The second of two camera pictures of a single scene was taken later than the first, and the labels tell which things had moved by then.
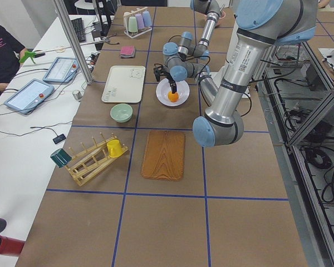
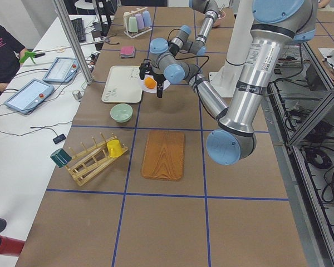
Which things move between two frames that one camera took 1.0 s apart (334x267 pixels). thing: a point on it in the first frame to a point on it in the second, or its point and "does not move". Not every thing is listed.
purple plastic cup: [140, 22] does not move
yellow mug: [114, 148] does not move
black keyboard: [77, 25] does not move
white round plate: [164, 87] to [166, 84]
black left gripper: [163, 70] to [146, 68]
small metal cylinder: [77, 95] does not move
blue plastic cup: [147, 19] does not move
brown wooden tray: [163, 157] does not move
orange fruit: [172, 97] to [150, 83]
